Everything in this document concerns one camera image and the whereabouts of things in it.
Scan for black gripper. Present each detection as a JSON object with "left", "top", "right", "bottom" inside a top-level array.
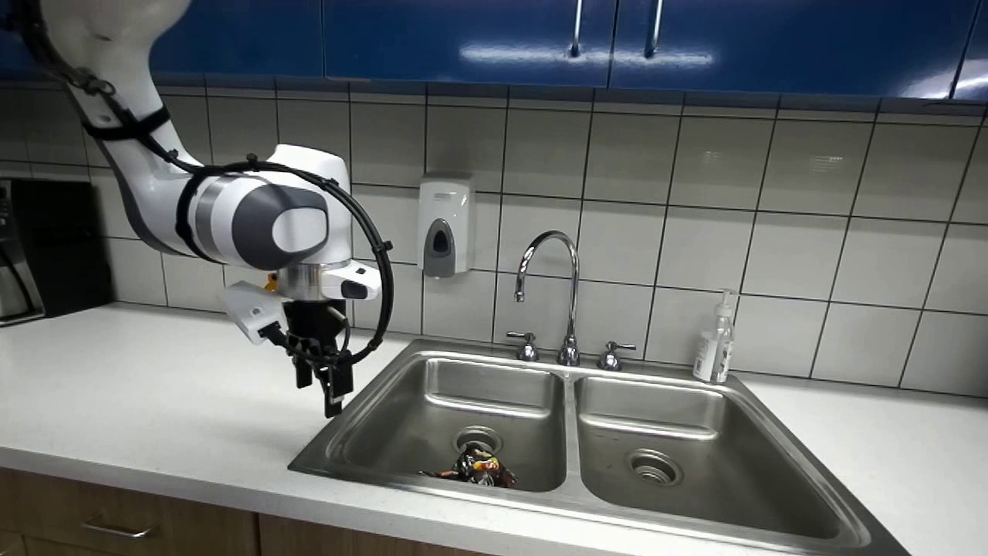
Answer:
[{"left": 280, "top": 299, "right": 352, "bottom": 417}]

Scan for black chip packet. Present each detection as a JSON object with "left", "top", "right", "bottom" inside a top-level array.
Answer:
[{"left": 434, "top": 443, "right": 517, "bottom": 487}]

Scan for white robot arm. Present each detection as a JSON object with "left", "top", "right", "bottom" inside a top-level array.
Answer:
[{"left": 11, "top": 0, "right": 397, "bottom": 417}]

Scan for stainless steel double sink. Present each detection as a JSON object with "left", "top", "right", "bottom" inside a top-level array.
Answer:
[{"left": 293, "top": 342, "right": 905, "bottom": 556}]

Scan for orange bottle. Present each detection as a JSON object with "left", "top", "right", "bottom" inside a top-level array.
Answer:
[{"left": 262, "top": 271, "right": 280, "bottom": 293}]

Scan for chrome gooseneck faucet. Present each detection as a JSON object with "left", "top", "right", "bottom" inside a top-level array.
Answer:
[{"left": 504, "top": 228, "right": 644, "bottom": 372}]

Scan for black coffee machine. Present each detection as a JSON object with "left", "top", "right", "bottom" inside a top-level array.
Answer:
[{"left": 0, "top": 177, "right": 114, "bottom": 328}]

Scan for wooden lower cabinets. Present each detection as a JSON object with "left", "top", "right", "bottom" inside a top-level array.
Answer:
[{"left": 0, "top": 471, "right": 471, "bottom": 556}]

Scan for blue upper cabinets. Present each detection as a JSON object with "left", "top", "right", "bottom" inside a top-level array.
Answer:
[{"left": 151, "top": 0, "right": 988, "bottom": 103}]

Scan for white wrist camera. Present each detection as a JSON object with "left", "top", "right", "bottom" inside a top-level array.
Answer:
[{"left": 222, "top": 281, "right": 288, "bottom": 342}]

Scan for white wall soap dispenser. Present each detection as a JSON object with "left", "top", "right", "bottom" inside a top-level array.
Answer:
[{"left": 418, "top": 178, "right": 473, "bottom": 279}]

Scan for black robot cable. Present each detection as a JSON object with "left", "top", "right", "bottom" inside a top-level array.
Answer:
[{"left": 20, "top": 0, "right": 399, "bottom": 369}]

